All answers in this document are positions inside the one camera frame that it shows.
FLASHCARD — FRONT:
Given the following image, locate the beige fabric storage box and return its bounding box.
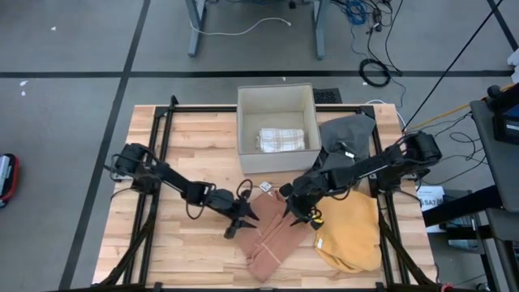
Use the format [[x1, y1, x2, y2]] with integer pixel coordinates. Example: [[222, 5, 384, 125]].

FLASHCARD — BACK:
[[236, 83, 324, 175]]

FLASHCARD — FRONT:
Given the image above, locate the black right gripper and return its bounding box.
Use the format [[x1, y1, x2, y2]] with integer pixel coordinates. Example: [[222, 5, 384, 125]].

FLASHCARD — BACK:
[[278, 172, 330, 227]]

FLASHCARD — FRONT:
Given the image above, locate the dark grey towel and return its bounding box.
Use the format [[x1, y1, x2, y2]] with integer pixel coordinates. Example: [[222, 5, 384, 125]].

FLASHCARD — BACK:
[[311, 113, 377, 192]]

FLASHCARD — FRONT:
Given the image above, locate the white printed paper box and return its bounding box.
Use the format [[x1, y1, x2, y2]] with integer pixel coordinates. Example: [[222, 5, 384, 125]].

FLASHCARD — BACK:
[[415, 185, 446, 234]]

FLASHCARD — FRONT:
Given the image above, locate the black side desk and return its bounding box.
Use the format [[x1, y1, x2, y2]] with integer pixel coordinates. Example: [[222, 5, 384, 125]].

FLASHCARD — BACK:
[[421, 99, 519, 292]]

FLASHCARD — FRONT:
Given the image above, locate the pink striped towel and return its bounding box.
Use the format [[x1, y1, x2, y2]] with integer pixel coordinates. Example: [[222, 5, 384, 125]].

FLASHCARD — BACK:
[[234, 189, 314, 284]]

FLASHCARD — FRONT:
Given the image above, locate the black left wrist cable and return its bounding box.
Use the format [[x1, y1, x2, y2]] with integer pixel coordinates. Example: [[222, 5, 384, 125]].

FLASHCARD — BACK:
[[236, 179, 255, 200]]

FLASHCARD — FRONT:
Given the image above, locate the white plaid kitchen towel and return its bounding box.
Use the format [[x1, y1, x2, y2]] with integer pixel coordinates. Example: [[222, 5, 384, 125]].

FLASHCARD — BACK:
[[255, 127, 307, 154]]

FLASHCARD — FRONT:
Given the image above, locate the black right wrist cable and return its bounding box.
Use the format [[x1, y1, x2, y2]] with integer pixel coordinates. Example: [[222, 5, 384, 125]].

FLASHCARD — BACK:
[[326, 186, 354, 202]]

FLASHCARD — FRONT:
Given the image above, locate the grey desk leg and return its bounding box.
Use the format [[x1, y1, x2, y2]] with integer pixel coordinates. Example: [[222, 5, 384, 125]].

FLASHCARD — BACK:
[[311, 0, 328, 60], [185, 0, 208, 58]]

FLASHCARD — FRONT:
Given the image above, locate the coiled black cable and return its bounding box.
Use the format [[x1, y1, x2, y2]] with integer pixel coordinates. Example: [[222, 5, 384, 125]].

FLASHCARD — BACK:
[[358, 58, 392, 88]]

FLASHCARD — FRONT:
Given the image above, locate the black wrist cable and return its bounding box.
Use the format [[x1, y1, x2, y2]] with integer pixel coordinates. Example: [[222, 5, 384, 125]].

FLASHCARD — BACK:
[[236, 179, 255, 200], [326, 186, 354, 202]]

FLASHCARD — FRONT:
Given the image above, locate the blue cable bundle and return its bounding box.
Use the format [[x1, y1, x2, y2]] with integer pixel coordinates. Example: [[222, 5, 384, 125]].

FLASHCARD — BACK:
[[344, 0, 368, 25]]

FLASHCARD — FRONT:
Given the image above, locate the yellow cable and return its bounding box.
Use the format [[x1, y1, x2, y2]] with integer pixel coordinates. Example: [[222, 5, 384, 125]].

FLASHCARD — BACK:
[[405, 84, 515, 133]]

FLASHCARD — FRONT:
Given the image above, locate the mustard yellow towel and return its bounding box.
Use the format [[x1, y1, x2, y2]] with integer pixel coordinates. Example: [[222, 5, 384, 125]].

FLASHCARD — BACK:
[[313, 189, 383, 274]]

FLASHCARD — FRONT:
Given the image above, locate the white floor cable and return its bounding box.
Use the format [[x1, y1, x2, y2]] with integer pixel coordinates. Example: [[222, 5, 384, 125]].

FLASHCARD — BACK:
[[189, 16, 293, 37]]

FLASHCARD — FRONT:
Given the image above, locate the red and black bag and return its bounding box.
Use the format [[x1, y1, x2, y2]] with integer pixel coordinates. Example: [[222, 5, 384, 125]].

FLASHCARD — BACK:
[[0, 152, 20, 208]]

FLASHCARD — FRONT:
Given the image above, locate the black electronics case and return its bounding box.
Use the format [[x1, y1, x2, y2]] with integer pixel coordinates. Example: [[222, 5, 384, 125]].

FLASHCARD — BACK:
[[486, 83, 519, 145]]

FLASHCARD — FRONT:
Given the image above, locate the long thin black pole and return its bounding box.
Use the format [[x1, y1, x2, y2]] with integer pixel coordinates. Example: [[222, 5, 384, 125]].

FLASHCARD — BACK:
[[403, 0, 504, 131]]

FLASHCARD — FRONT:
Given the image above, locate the white crumpled sheet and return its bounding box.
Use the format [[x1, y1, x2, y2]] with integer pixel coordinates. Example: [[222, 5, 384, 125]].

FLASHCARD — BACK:
[[506, 48, 519, 84]]

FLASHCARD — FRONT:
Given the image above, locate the black perforated floor plate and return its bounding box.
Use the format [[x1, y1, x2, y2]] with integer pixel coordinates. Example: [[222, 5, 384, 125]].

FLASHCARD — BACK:
[[314, 88, 343, 105]]

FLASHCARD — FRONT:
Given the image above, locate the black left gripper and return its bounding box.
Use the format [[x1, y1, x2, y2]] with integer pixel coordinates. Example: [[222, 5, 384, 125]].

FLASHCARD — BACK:
[[210, 184, 260, 240]]

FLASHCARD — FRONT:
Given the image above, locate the black floor cable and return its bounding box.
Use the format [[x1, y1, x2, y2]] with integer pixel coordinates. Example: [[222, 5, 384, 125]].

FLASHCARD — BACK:
[[350, 0, 406, 78]]

